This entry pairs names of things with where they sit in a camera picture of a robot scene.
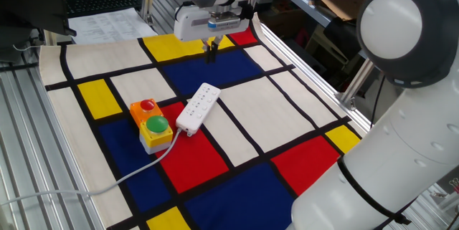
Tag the aluminium frame rail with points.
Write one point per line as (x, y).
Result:
(315, 81)

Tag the black keyboard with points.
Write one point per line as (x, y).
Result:
(100, 3)

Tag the yellow box with green button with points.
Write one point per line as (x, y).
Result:
(157, 124)

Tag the printed paper sheet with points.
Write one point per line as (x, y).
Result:
(107, 26)

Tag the brown cardboard box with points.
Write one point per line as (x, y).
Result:
(344, 8)

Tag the white Franka Hand gripper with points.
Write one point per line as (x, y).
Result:
(190, 29)

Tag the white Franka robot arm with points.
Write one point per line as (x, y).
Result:
(394, 151)

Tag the black monitor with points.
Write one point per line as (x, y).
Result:
(28, 0)

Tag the white power strip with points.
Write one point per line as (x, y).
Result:
(201, 108)

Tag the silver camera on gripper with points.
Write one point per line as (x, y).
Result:
(224, 22)

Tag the colour block patterned cloth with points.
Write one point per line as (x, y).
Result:
(251, 201)

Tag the orange box with red button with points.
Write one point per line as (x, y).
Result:
(147, 105)

